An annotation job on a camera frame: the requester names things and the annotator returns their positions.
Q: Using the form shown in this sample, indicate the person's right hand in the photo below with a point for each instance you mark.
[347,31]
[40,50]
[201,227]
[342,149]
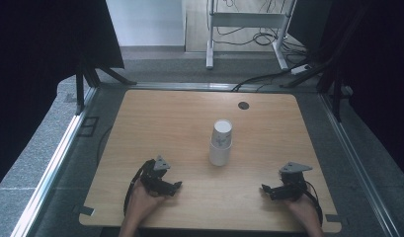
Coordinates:
[303,210]

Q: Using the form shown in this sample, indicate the aluminium floor rail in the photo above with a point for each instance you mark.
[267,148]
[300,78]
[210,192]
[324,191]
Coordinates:
[354,158]
[189,86]
[58,154]

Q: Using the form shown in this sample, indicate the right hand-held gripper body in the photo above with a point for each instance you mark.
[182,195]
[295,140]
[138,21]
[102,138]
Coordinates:
[295,184]

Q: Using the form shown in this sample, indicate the plain white paper cup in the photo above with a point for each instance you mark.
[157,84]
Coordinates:
[219,157]

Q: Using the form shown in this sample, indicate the grey tape piece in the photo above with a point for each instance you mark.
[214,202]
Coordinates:
[336,219]
[86,210]

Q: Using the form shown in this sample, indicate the black metal stand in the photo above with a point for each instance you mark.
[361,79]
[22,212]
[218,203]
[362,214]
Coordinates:
[336,98]

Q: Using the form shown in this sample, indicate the black tripod stand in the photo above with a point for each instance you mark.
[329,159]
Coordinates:
[79,92]

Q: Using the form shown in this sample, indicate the person's left hand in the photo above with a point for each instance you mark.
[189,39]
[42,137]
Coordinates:
[142,204]

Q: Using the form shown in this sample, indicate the printed white paper cup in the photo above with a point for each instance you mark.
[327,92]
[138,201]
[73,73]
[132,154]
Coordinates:
[221,135]

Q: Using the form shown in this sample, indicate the black curtain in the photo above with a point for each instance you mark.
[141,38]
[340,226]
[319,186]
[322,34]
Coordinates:
[380,65]
[31,65]

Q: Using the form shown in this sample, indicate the dark round table grommet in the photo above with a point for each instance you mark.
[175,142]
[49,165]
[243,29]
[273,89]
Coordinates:
[243,105]

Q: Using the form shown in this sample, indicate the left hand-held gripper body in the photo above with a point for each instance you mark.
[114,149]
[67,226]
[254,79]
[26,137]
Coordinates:
[151,177]

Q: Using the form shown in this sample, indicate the white power strip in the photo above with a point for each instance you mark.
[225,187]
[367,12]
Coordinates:
[300,69]

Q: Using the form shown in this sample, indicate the white metal stand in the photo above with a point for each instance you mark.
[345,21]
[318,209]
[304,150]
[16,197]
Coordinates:
[245,19]

